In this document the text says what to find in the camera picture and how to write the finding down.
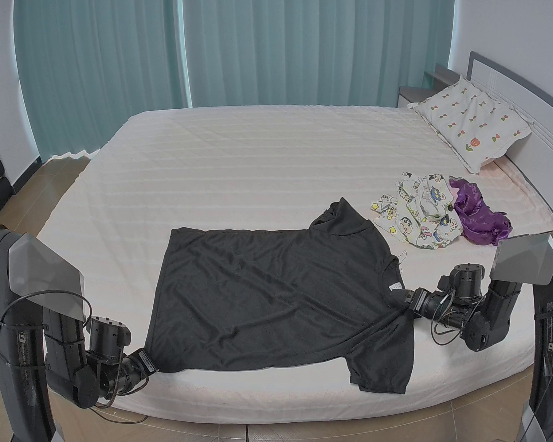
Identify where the blue-green curtain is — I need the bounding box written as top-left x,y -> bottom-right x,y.
13,0 -> 194,160
181,0 -> 459,108

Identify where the black cable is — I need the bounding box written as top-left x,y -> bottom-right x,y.
90,405 -> 149,425
0,292 -> 93,367
431,323 -> 464,347

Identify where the purple garment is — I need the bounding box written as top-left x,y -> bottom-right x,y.
448,177 -> 512,246

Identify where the grey bedside table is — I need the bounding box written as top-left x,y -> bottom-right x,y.
398,64 -> 461,108

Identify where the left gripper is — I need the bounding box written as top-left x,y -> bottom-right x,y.
120,348 -> 158,388

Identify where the white printed pillow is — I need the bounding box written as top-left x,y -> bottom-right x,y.
408,76 -> 534,175

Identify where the black T-shirt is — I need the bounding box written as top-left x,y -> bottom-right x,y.
145,197 -> 416,394

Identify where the bed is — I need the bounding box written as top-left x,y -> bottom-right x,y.
39,51 -> 553,427

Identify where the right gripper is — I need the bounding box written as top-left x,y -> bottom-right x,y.
406,288 -> 444,324

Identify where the white printed pyjama top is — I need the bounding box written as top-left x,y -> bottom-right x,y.
371,172 -> 465,250

